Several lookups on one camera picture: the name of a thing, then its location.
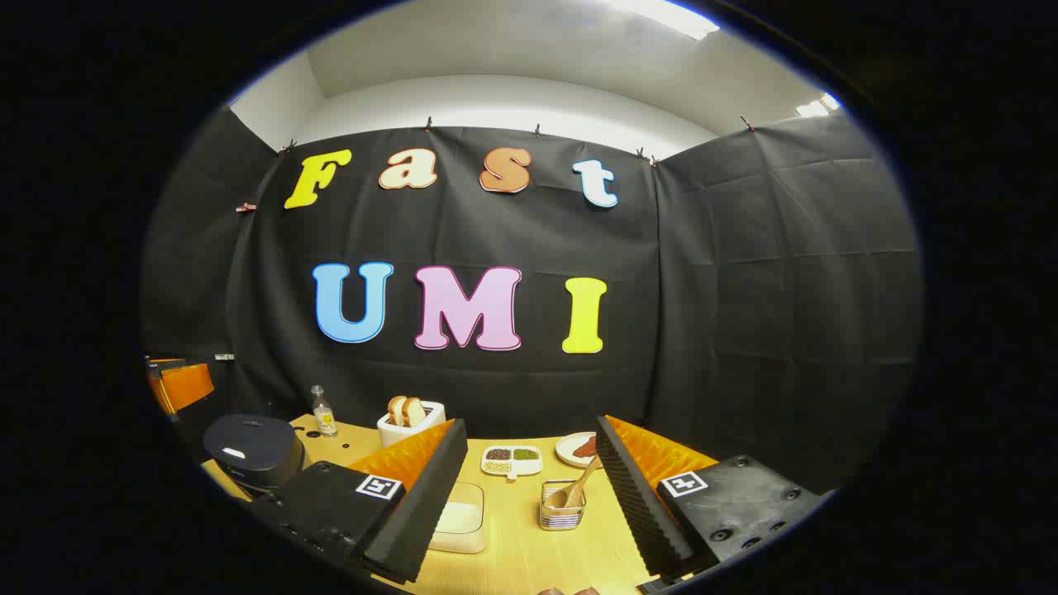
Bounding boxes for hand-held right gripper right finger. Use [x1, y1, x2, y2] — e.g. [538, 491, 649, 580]
[595, 415, 832, 589]

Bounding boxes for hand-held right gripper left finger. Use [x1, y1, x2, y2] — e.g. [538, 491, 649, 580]
[248, 418, 469, 584]

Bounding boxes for wooden spoon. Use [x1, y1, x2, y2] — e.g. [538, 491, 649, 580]
[546, 455, 604, 510]

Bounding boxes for metal wire chopstick holder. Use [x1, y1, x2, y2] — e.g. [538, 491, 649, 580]
[540, 479, 587, 531]

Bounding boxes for dark grey rice cooker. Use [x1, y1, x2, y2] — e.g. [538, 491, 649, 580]
[203, 413, 307, 495]

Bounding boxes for clear glass dish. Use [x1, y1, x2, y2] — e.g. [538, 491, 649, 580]
[428, 482, 487, 555]

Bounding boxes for white toaster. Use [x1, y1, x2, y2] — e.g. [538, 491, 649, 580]
[377, 401, 447, 449]

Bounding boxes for white round plate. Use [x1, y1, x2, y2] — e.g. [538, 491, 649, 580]
[555, 431, 600, 469]

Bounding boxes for white divided bean dish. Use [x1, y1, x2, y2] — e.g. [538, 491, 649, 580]
[481, 445, 544, 482]

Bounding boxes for small glass bottle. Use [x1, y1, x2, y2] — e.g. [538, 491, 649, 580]
[311, 384, 338, 437]

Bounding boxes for black backdrop cloth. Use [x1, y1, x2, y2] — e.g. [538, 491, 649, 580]
[141, 107, 922, 497]

